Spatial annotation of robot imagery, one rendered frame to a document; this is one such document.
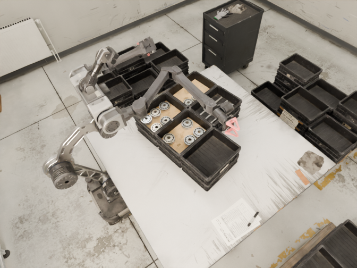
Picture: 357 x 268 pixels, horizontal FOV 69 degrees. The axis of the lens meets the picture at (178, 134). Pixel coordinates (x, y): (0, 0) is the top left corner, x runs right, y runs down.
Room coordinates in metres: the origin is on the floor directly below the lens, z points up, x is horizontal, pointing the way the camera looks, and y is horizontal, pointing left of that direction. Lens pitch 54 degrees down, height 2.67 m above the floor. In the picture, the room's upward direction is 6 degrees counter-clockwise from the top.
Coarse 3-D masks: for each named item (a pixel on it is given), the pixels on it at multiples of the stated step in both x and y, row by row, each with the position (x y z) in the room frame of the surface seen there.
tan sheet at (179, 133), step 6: (192, 120) 1.45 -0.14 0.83; (180, 126) 1.39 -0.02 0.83; (198, 126) 1.37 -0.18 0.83; (174, 132) 1.33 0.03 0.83; (180, 132) 1.32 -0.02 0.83; (186, 132) 1.32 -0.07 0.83; (192, 132) 1.31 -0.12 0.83; (162, 138) 1.28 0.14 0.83; (180, 138) 1.26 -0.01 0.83; (174, 144) 1.21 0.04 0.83; (180, 144) 1.20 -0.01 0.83; (180, 150) 1.14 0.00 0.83
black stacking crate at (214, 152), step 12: (216, 132) 1.24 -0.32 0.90; (204, 144) 1.18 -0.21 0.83; (216, 144) 1.17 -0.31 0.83; (228, 144) 1.13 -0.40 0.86; (192, 156) 1.07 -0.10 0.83; (204, 156) 1.06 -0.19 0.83; (216, 156) 1.05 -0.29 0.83; (228, 156) 1.04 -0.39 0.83; (204, 168) 0.96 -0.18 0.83; (216, 168) 0.95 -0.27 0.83; (204, 180) 0.83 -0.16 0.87
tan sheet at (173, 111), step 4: (172, 108) 1.61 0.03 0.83; (176, 108) 1.60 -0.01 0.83; (164, 112) 1.57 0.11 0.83; (168, 112) 1.57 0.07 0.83; (172, 112) 1.56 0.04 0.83; (176, 112) 1.56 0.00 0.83; (160, 116) 1.53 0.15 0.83; (172, 116) 1.51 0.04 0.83; (140, 120) 1.51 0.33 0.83; (152, 120) 1.49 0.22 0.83; (156, 120) 1.49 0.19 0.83
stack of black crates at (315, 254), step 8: (320, 248) 0.36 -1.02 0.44; (304, 256) 0.34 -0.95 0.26; (312, 256) 0.32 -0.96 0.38; (320, 256) 0.32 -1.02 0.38; (328, 256) 0.30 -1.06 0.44; (296, 264) 0.29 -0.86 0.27; (304, 264) 0.27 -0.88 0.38; (312, 264) 0.27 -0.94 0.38; (320, 264) 0.26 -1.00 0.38; (328, 264) 0.25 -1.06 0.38; (336, 264) 0.24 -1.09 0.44
